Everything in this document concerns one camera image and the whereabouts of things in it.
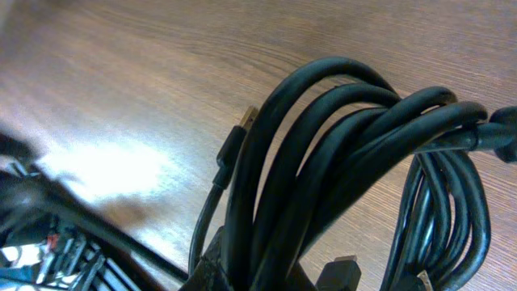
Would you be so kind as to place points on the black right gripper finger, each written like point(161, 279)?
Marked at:
point(209, 274)

